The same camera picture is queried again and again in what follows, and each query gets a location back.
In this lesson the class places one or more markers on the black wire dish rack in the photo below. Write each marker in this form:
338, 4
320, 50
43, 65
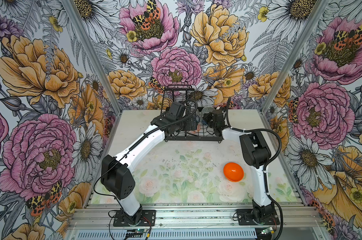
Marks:
183, 93

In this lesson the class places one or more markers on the green circuit board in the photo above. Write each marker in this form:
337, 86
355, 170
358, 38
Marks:
137, 232

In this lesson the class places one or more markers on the aluminium front rail frame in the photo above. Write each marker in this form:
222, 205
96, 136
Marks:
199, 222

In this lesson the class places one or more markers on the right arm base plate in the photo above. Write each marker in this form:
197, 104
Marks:
248, 217

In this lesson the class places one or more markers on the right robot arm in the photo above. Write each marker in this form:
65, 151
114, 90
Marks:
258, 156

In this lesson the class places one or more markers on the green patterned bowl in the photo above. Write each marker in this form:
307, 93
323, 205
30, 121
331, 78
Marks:
207, 110

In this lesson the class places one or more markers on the plain orange bowl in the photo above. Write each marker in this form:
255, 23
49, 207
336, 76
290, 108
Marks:
233, 172

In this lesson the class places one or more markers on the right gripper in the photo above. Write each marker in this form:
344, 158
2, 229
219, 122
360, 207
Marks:
206, 116

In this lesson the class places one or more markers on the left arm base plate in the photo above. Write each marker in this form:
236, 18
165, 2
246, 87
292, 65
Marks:
143, 218

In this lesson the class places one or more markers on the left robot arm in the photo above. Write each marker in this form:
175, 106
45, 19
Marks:
116, 175

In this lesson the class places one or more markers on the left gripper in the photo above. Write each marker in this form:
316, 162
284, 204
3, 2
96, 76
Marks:
188, 127

